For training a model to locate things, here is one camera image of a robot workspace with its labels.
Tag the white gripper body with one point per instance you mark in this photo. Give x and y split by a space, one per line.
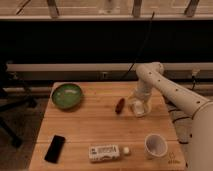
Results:
140 103

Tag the black rectangular sponge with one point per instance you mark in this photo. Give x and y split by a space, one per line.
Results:
54 149

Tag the green bowl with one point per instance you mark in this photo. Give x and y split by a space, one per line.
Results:
67 96

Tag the white cup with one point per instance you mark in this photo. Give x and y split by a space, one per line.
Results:
155 146

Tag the white labelled bottle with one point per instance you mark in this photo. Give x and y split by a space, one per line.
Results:
102 153

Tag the dark red pepper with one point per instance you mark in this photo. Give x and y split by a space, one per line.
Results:
120 106

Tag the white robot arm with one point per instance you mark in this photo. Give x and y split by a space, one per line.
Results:
197 107

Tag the black office chair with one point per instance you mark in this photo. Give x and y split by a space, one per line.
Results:
6 77

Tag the white wall rail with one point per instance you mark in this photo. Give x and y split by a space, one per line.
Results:
107 71

